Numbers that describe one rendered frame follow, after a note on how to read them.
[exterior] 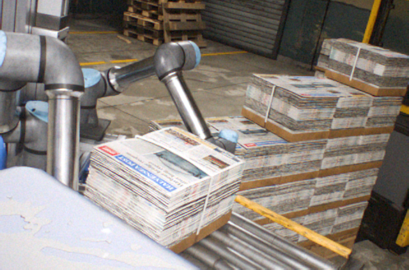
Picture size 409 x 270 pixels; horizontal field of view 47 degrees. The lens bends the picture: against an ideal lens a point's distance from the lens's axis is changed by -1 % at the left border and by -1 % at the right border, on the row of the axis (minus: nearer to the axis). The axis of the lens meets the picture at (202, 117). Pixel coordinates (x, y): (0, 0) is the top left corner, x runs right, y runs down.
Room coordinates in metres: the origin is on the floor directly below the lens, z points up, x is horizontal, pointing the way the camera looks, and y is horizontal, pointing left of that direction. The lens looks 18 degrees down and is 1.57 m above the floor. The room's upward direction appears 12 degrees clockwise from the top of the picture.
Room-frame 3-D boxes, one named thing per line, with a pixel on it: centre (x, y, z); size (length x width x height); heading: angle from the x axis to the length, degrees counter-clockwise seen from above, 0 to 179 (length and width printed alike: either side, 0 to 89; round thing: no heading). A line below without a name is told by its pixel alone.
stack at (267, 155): (2.31, -0.33, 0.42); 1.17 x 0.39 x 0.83; 129
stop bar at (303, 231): (1.41, -0.35, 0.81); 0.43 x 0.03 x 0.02; 58
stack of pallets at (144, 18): (8.98, 1.10, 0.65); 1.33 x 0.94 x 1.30; 152
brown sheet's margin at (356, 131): (2.58, -0.66, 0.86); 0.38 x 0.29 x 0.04; 40
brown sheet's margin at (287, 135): (2.39, -0.43, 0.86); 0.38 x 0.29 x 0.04; 40
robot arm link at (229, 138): (1.70, -0.10, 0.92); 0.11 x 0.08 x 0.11; 152
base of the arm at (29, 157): (1.40, 0.50, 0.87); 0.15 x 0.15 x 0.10
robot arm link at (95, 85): (1.90, 0.51, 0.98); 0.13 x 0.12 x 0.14; 152
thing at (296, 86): (2.39, -0.43, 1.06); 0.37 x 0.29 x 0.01; 40
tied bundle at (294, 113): (2.39, -0.43, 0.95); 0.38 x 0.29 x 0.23; 40
